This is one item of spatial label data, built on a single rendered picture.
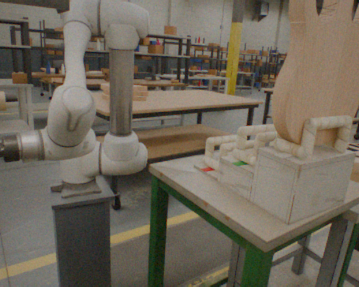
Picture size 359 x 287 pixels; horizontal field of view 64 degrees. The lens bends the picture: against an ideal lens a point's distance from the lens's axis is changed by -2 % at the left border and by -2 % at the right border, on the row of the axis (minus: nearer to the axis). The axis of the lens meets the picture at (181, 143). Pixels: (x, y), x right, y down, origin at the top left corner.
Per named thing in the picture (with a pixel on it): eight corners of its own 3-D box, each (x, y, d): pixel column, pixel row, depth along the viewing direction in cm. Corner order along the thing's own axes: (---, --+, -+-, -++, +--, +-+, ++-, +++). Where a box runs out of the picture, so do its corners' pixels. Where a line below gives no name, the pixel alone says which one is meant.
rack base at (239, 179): (250, 201, 88) (254, 173, 85) (216, 181, 101) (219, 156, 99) (304, 185, 103) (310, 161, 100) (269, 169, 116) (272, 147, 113)
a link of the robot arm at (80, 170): (65, 170, 145) (62, 128, 139) (102, 170, 148) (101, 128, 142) (57, 184, 130) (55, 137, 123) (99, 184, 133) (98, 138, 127)
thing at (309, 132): (306, 161, 74) (312, 126, 72) (295, 157, 77) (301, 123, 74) (312, 160, 76) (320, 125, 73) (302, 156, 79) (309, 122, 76)
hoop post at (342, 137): (341, 154, 83) (349, 122, 80) (331, 150, 86) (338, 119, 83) (347, 152, 85) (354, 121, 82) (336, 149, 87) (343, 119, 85)
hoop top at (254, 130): (241, 137, 94) (242, 128, 93) (234, 135, 97) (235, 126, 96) (282, 132, 104) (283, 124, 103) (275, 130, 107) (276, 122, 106)
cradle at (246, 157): (254, 168, 89) (255, 158, 88) (229, 156, 98) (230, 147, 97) (261, 167, 91) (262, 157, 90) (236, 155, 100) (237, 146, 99)
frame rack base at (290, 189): (289, 225, 76) (301, 165, 71) (248, 201, 88) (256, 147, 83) (344, 203, 91) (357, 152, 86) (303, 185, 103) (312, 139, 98)
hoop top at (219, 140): (208, 147, 109) (209, 139, 108) (204, 145, 112) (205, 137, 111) (248, 142, 119) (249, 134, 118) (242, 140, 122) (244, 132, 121)
